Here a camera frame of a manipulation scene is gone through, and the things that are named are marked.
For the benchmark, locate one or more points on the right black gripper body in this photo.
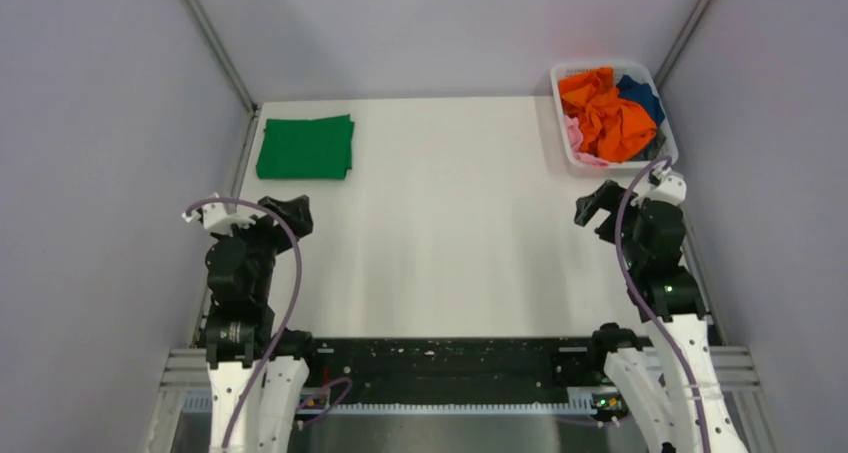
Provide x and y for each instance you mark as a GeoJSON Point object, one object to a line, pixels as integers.
{"type": "Point", "coordinates": [611, 198]}

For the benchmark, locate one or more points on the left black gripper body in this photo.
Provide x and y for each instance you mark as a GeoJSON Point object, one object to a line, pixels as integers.
{"type": "Point", "coordinates": [264, 237]}

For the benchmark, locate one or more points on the orange t-shirt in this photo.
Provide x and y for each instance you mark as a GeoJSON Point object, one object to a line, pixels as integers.
{"type": "Point", "coordinates": [614, 129]}

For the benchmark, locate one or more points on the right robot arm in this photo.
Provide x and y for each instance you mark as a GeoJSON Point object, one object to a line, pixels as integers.
{"type": "Point", "coordinates": [683, 409]}

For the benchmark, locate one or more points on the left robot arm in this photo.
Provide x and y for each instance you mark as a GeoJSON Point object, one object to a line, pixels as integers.
{"type": "Point", "coordinates": [256, 371]}

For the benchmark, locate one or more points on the dark grey t-shirt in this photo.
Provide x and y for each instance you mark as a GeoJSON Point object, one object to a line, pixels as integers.
{"type": "Point", "coordinates": [653, 149]}

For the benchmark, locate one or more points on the pink t-shirt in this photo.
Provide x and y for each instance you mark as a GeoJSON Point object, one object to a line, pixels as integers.
{"type": "Point", "coordinates": [575, 140]}

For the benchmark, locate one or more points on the folded green t-shirt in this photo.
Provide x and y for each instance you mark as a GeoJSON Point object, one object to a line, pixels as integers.
{"type": "Point", "coordinates": [306, 149]}

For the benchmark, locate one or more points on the dark blue t-shirt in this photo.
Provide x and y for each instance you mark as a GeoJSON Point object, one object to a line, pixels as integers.
{"type": "Point", "coordinates": [643, 95]}

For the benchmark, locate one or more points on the white plastic basket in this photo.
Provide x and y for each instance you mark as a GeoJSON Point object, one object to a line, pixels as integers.
{"type": "Point", "coordinates": [640, 74]}

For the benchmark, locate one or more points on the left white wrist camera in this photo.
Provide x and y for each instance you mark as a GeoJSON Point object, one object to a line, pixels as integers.
{"type": "Point", "coordinates": [216, 215]}

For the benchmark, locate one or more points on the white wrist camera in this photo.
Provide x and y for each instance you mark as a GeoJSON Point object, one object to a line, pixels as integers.
{"type": "Point", "coordinates": [216, 215]}
{"type": "Point", "coordinates": [665, 185]}

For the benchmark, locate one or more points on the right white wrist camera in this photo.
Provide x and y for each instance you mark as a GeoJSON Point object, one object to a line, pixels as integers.
{"type": "Point", "coordinates": [665, 185]}

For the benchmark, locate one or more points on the aluminium frame rail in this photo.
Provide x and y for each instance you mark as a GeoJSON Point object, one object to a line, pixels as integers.
{"type": "Point", "coordinates": [457, 407]}

